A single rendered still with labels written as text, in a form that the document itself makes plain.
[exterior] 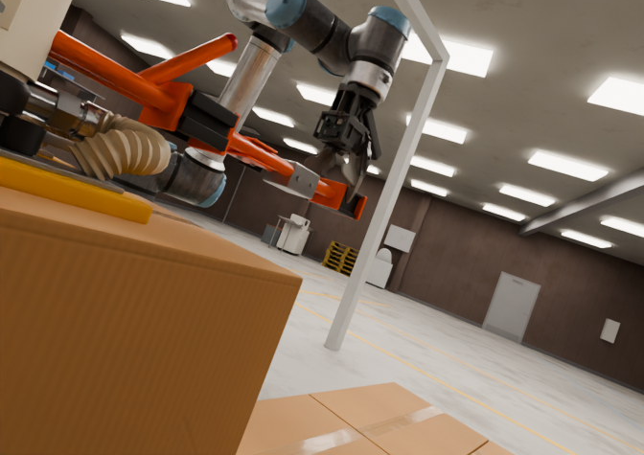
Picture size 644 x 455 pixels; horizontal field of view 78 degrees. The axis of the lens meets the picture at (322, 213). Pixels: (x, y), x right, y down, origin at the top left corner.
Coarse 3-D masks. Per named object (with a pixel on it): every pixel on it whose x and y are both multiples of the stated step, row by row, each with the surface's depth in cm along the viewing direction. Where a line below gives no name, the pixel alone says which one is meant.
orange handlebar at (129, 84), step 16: (64, 48) 37; (80, 48) 38; (64, 64) 42; (80, 64) 39; (96, 64) 40; (112, 64) 41; (96, 80) 44; (112, 80) 42; (128, 80) 42; (144, 80) 44; (128, 96) 47; (144, 96) 44; (160, 96) 45; (240, 144) 55; (256, 144) 58; (256, 160) 58; (272, 160) 60; (320, 192) 71
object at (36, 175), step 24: (24, 120) 30; (0, 144) 30; (24, 144) 31; (0, 168) 27; (24, 168) 28; (48, 168) 30; (72, 168) 37; (24, 192) 28; (48, 192) 29; (72, 192) 31; (96, 192) 32; (120, 192) 35; (120, 216) 34; (144, 216) 35
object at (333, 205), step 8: (328, 184) 76; (336, 184) 75; (344, 184) 74; (336, 192) 74; (344, 192) 74; (312, 200) 77; (320, 200) 76; (328, 200) 75; (336, 200) 74; (344, 200) 76; (352, 200) 78; (360, 200) 80; (328, 208) 78; (336, 208) 73; (344, 208) 77; (352, 208) 79; (360, 208) 79; (352, 216) 79
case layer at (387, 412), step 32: (384, 384) 157; (256, 416) 95; (288, 416) 101; (320, 416) 108; (352, 416) 116; (384, 416) 125; (416, 416) 136; (448, 416) 149; (256, 448) 82; (288, 448) 86; (320, 448) 91; (352, 448) 97; (384, 448) 103; (416, 448) 110; (448, 448) 119; (480, 448) 129
